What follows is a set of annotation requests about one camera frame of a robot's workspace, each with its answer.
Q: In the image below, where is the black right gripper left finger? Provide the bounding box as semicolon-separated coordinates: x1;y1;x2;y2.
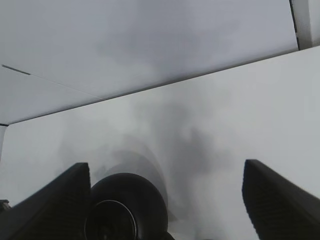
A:
0;162;91;240

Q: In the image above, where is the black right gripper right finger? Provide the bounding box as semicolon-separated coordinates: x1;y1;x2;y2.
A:
241;159;320;240

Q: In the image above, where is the black teapot with handle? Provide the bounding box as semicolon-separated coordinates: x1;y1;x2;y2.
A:
84;173;173;240

